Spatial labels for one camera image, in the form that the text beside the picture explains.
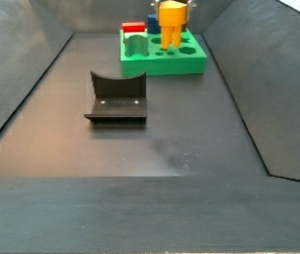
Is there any black-padded gripper finger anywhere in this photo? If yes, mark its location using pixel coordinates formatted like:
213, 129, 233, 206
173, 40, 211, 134
151, 0, 161, 12

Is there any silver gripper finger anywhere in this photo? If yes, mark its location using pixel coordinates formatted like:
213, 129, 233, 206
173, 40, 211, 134
187, 0, 195, 13

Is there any yellow three-prong block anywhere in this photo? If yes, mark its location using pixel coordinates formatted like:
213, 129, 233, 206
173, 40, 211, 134
158, 0, 187, 50

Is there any green shape-sorter board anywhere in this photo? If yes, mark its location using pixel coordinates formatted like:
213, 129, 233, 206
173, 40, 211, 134
119, 30, 207, 76

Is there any blue cylinder block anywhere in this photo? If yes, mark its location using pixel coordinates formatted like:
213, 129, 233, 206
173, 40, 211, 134
147, 14, 161, 34

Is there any red rectangular block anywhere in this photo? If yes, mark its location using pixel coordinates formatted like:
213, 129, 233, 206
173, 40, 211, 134
120, 22, 146, 33

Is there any green half-cylinder block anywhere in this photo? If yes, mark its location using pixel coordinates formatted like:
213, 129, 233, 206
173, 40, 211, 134
124, 35, 148, 58

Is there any black curved cradle stand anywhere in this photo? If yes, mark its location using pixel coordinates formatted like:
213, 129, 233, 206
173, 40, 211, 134
83, 71, 147, 121

